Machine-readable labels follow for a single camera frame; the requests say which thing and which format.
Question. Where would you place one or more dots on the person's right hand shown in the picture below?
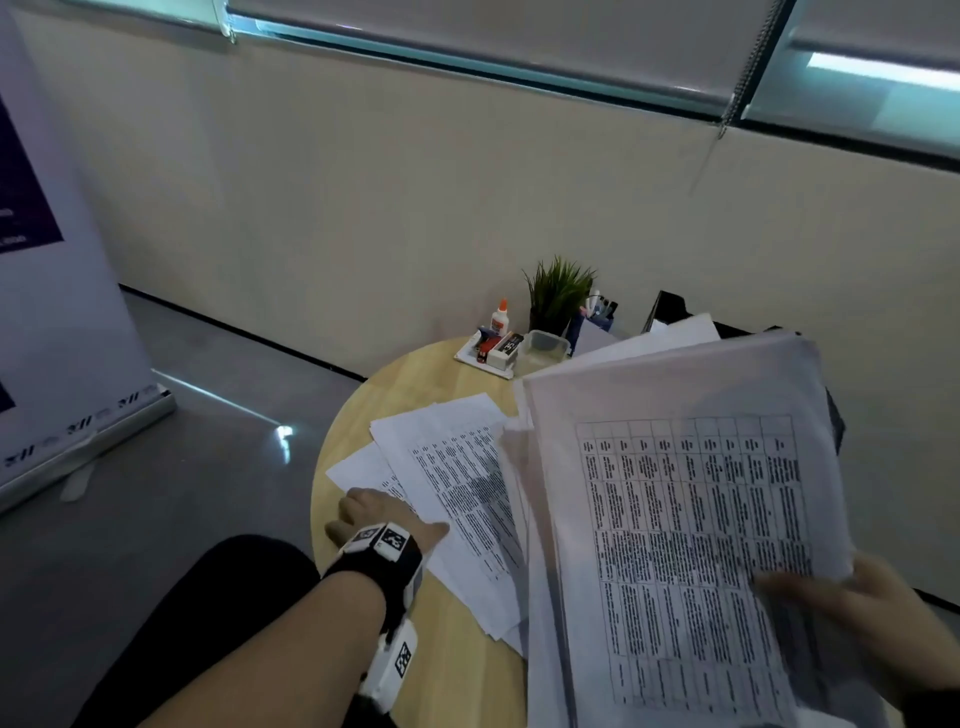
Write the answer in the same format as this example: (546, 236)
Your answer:
(892, 637)

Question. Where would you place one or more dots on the person's left hand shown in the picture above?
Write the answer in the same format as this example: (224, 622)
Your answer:
(382, 511)

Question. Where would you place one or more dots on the pile of printed papers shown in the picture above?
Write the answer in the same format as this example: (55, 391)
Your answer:
(457, 480)

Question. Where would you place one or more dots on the stack of printed papers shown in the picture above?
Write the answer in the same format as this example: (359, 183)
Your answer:
(675, 540)

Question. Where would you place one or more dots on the black mesh paper tray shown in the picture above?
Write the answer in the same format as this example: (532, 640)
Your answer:
(667, 307)

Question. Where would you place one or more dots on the person's black trousers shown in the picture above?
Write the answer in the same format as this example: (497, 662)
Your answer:
(202, 600)

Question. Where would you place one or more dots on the black left wrist band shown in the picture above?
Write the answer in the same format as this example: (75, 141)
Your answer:
(382, 574)

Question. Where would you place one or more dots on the round wooden table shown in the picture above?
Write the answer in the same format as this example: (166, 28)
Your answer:
(382, 390)

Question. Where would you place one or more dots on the white tray with stapler items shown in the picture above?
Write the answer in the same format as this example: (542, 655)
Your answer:
(469, 360)

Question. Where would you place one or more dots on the red stapler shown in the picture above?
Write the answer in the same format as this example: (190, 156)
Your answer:
(486, 346)

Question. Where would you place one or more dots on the white box black label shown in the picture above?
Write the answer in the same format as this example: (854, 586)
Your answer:
(504, 351)

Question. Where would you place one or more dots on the white glue bottle orange cap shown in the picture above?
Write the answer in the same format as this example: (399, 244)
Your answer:
(499, 321)

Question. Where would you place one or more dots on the clear plastic box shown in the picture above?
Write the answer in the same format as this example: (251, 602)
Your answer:
(541, 352)

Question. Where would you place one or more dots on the blue mesh pen holder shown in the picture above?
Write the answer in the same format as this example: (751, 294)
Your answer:
(576, 334)

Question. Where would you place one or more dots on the green potted plant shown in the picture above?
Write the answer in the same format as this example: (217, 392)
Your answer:
(559, 289)

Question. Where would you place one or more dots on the grey flat case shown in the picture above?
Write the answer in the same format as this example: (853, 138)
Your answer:
(60, 337)

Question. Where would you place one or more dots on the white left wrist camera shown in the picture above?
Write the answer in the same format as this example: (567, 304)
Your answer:
(390, 664)

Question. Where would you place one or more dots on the window with black frame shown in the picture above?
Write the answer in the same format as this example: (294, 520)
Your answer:
(862, 105)

